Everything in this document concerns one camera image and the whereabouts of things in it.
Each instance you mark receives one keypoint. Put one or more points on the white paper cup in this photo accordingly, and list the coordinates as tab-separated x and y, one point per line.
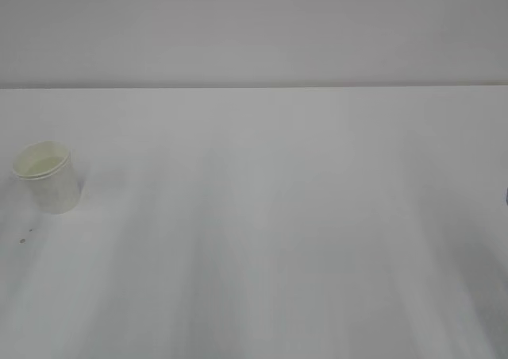
47	170

